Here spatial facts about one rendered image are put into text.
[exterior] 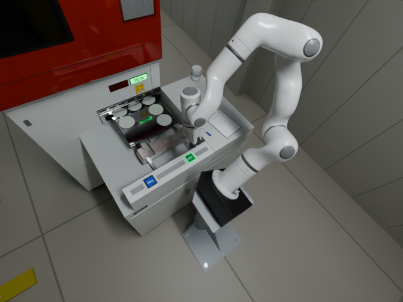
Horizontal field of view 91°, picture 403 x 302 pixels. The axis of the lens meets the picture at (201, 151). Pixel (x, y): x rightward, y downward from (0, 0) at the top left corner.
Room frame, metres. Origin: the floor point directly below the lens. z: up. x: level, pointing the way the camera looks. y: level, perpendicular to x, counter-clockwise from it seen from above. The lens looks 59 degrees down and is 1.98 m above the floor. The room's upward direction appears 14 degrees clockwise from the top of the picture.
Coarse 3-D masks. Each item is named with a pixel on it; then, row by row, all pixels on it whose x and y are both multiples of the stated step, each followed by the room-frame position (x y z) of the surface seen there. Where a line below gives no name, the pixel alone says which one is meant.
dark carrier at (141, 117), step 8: (144, 104) 0.91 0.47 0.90; (152, 104) 0.93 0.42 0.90; (160, 104) 0.95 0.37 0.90; (128, 112) 0.81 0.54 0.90; (136, 112) 0.83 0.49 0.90; (144, 112) 0.85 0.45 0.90; (168, 112) 0.90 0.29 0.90; (136, 120) 0.76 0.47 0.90; (144, 120) 0.78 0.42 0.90; (152, 120) 0.80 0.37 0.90; (120, 128) 0.67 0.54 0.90; (128, 128) 0.69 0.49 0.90; (136, 128) 0.70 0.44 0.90; (144, 128) 0.72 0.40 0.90; (152, 128) 0.73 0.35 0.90; (160, 128) 0.75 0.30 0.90; (128, 136) 0.63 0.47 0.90; (136, 136) 0.65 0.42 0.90; (144, 136) 0.66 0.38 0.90
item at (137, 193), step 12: (204, 144) 0.67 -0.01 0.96; (180, 156) 0.55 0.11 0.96; (204, 156) 0.59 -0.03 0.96; (168, 168) 0.46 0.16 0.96; (180, 168) 0.48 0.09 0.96; (192, 168) 0.51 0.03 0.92; (144, 180) 0.36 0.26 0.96; (168, 180) 0.39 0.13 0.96; (180, 180) 0.45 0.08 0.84; (132, 192) 0.28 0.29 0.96; (144, 192) 0.29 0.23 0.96; (156, 192) 0.33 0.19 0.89; (132, 204) 0.23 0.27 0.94; (144, 204) 0.27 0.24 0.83
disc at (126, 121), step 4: (124, 116) 0.77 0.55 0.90; (128, 116) 0.78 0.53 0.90; (120, 120) 0.73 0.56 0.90; (124, 120) 0.74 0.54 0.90; (128, 120) 0.75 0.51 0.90; (132, 120) 0.75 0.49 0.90; (120, 124) 0.70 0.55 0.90; (124, 124) 0.71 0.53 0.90; (128, 124) 0.72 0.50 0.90; (132, 124) 0.73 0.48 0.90
